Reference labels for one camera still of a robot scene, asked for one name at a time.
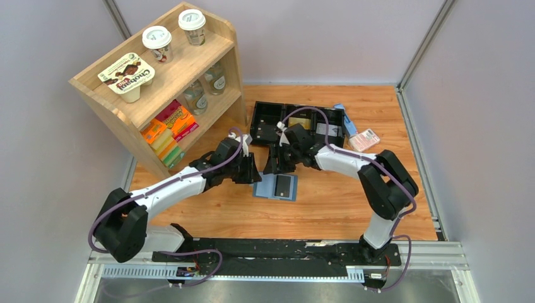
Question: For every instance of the silver VIP card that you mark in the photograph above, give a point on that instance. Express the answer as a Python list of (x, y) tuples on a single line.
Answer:
[(330, 130)]

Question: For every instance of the black bin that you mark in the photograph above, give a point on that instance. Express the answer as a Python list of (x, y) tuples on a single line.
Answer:
[(266, 115), (298, 111), (328, 116)]

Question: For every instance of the white lidded cup right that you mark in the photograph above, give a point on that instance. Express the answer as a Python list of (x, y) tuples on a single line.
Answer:
[(192, 22)]

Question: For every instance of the glass bottle right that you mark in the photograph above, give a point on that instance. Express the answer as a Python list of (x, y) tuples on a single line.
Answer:
[(215, 79)]

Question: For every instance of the white lidded cup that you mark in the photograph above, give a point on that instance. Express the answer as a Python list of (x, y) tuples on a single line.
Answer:
[(192, 22), (157, 39)]

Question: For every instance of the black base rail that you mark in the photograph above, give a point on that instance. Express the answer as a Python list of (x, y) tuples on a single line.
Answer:
[(278, 257)]

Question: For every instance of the colourful sponge stack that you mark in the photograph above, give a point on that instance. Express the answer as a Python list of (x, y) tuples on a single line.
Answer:
[(161, 141)]

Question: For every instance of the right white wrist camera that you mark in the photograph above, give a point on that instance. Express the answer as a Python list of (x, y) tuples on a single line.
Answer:
[(283, 140)]

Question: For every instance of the black bin left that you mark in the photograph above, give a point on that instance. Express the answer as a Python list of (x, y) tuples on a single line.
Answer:
[(266, 115)]

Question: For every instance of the red orange sponge pack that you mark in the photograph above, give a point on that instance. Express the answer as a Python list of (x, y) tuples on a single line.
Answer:
[(178, 119)]

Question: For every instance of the teal leather card holder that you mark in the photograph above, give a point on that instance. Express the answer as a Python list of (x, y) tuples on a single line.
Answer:
[(265, 188)]

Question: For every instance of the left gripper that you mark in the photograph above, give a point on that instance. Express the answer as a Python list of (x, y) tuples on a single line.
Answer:
[(252, 173)]

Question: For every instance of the wooden shelf unit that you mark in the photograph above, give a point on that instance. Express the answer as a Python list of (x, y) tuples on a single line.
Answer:
[(189, 64)]

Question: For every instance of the light blue box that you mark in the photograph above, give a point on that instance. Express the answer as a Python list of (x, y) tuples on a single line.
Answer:
[(349, 127)]

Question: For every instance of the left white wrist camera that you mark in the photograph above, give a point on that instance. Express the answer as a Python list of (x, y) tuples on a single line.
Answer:
[(244, 140)]

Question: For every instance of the pink card box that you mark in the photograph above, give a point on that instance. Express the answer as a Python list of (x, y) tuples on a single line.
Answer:
[(364, 140)]

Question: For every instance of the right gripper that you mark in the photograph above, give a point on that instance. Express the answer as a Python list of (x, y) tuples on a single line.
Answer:
[(272, 166)]

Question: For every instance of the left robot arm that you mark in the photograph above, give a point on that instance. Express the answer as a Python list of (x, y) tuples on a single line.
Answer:
[(121, 227)]

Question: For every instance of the glass bottle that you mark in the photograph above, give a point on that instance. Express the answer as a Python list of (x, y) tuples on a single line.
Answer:
[(195, 98), (215, 79)]

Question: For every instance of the glass bottle left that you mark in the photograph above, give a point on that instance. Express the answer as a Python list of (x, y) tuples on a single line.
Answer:
[(195, 98)]

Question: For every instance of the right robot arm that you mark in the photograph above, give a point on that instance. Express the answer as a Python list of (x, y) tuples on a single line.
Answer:
[(387, 185)]

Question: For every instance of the Chobani yogurt pack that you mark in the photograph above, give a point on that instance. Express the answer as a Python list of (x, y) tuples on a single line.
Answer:
[(127, 75)]

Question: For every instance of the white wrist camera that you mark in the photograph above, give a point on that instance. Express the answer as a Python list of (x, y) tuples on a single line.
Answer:
[(283, 140), (244, 140)]

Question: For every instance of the black bin right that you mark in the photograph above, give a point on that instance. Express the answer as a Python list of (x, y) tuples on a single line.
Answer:
[(328, 116)]

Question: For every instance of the gold card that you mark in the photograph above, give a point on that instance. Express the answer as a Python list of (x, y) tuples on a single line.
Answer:
[(303, 121)]

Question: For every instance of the black bin middle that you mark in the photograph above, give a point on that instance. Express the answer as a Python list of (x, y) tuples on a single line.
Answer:
[(298, 111)]

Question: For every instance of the white lidded cup left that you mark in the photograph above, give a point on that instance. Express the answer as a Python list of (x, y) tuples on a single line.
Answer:
[(157, 39)]

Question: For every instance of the dark credit card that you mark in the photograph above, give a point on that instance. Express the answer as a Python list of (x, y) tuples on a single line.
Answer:
[(283, 186), (264, 136)]

